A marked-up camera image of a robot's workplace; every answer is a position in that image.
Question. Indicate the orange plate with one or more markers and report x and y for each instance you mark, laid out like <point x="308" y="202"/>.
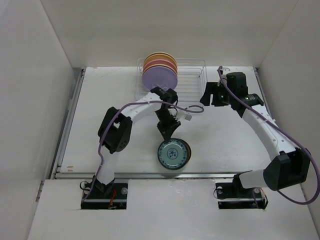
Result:
<point x="160" y="57"/>

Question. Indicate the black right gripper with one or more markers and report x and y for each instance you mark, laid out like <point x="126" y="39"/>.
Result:
<point x="212" y="88"/>

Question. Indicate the beige plate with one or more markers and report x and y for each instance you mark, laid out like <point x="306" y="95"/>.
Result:
<point x="168" y="65"/>
<point x="160" y="53"/>

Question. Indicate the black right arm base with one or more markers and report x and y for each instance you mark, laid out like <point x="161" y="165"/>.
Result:
<point x="229" y="198"/>

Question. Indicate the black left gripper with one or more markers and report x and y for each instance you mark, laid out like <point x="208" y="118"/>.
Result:
<point x="167" y="130"/>

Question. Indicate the white wire dish rack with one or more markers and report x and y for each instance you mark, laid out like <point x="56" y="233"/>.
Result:
<point x="191" y="81"/>

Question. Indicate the purple plate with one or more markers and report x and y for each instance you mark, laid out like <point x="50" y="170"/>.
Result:
<point x="159" y="76"/>

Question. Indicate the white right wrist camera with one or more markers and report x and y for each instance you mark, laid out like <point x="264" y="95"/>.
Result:
<point x="225" y="70"/>

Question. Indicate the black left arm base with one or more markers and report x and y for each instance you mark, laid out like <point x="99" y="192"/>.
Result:
<point x="114" y="199"/>

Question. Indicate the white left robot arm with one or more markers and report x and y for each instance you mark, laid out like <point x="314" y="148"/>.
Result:
<point x="115" y="130"/>

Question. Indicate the pink plate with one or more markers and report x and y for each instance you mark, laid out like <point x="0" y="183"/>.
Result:
<point x="154" y="61"/>

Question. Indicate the yellow patterned plate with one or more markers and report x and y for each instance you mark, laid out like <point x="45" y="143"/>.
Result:
<point x="189" y="151"/>

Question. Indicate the rear beige plate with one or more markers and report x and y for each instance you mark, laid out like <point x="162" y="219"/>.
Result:
<point x="160" y="53"/>

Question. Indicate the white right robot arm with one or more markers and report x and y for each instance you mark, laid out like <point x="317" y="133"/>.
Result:
<point x="289" y="164"/>

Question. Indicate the green blue floral plate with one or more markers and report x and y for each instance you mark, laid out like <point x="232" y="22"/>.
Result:
<point x="172" y="155"/>

